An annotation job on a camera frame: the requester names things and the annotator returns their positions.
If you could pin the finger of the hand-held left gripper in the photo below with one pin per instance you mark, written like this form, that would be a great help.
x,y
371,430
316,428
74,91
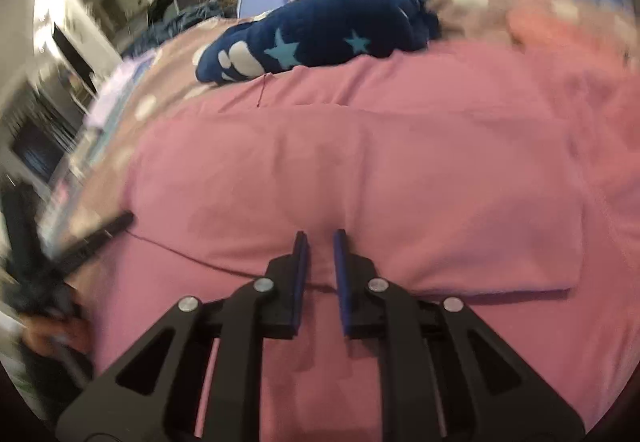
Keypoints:
x,y
100,237

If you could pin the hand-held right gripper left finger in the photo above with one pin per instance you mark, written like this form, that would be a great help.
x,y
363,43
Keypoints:
x,y
301,272

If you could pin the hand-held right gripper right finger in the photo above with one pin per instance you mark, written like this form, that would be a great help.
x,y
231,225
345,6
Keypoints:
x,y
341,272

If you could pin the pink shirt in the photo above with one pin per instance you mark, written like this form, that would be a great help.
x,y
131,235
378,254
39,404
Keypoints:
x,y
400,172

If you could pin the person's left hand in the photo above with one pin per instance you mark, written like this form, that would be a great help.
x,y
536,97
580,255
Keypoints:
x,y
55,334

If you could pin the lavender cloth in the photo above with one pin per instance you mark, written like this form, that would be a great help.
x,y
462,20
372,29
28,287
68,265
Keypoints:
x,y
112,92

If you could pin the pink polka dot blanket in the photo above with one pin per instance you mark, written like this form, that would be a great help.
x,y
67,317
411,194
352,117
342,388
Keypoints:
x,y
150,82

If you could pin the dark patterned cloth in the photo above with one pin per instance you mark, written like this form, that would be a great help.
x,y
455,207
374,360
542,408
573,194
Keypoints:
x,y
175,25

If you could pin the white dresser with mirror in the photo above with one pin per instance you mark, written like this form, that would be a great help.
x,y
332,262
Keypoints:
x,y
85,7

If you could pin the navy star print garment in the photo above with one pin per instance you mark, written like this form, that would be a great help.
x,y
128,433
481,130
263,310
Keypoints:
x,y
320,30

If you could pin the salmon folded garment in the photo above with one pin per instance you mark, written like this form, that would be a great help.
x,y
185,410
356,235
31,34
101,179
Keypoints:
x,y
560,27

